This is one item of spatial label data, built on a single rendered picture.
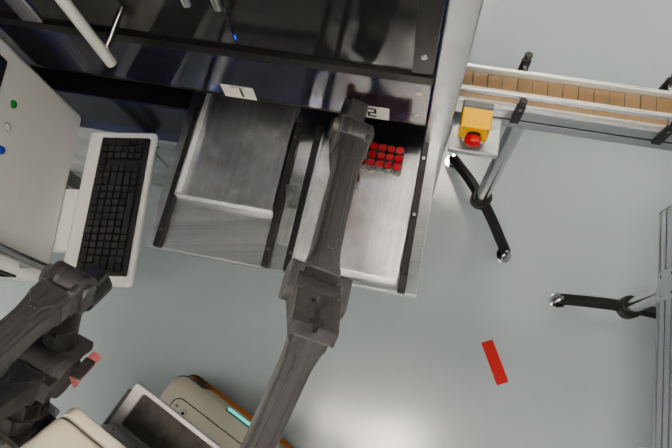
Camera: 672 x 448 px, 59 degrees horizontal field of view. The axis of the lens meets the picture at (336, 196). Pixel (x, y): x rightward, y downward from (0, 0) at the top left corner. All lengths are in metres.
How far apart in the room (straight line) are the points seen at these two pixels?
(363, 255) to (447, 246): 0.97
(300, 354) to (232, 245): 0.66
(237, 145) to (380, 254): 0.49
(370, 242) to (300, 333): 0.62
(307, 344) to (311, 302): 0.07
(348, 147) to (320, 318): 0.37
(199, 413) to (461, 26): 1.50
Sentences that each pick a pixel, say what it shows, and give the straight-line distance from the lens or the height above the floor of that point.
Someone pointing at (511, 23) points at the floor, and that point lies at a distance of 2.91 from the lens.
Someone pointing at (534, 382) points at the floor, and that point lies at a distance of 2.38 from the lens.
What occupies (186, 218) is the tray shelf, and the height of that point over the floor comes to 0.88.
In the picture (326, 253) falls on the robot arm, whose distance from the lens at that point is 1.00.
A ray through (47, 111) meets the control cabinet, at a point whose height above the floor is 0.98.
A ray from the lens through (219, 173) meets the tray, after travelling 1.60.
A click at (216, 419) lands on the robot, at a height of 0.28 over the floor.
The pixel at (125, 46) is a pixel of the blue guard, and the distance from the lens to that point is 1.51.
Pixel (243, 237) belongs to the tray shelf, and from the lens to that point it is 1.52.
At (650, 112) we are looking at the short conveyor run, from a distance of 1.65.
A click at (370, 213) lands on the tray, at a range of 1.50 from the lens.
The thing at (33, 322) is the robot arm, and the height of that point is 1.43.
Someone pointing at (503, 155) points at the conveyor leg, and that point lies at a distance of 1.93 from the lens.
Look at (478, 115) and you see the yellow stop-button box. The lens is 1.46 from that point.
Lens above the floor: 2.31
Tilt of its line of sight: 70 degrees down
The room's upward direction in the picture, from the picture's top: 11 degrees counter-clockwise
